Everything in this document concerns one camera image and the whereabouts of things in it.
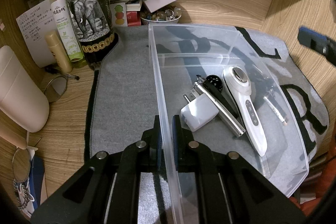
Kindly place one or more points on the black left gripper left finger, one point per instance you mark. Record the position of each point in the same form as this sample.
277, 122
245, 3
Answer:
153, 148

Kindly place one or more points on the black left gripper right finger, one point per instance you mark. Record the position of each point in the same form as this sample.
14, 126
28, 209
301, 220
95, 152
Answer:
181, 139

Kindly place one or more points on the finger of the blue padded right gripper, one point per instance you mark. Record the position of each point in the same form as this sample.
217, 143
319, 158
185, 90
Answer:
311, 39

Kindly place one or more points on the white power adapter plug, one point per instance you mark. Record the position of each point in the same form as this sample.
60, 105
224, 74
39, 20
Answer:
198, 112

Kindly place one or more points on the clear plastic storage bin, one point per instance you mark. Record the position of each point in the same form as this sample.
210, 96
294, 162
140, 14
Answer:
179, 53

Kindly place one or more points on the black ball-head microphone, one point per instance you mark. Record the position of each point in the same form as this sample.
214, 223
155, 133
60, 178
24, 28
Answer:
214, 85

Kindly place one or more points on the white handheld massager device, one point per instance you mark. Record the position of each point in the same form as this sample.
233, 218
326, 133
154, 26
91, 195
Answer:
239, 86

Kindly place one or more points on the small white pen stick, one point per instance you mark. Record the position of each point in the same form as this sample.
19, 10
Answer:
276, 108

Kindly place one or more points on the grey rug with black letters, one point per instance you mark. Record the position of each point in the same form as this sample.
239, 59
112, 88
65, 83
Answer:
125, 103

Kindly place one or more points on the black pen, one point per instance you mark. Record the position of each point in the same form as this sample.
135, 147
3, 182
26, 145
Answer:
54, 71

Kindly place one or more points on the red small box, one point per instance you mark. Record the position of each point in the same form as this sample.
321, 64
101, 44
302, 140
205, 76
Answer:
133, 18

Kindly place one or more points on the white bowl of beads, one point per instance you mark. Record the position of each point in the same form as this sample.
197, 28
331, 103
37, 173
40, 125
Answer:
169, 15

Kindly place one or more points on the blue white booklet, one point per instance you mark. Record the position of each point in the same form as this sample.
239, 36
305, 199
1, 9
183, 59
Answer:
32, 193

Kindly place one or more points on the fruit picture card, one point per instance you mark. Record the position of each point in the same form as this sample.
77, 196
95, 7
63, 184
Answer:
118, 12

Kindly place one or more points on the cream plastic case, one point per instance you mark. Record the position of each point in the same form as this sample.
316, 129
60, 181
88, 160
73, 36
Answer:
21, 99

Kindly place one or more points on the beige lip balm tube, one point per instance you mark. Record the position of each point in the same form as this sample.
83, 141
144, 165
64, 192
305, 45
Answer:
56, 47

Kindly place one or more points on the white handwritten paper note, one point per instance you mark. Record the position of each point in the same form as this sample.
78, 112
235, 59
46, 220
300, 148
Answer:
34, 24

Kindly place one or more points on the green spray bottle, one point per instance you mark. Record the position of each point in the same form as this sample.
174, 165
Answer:
66, 32

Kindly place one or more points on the dark wine bottle elephant label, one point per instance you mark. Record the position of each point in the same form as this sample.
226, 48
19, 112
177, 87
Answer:
92, 24

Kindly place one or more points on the round wire eyeglasses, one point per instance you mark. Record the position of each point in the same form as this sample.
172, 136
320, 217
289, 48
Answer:
21, 162

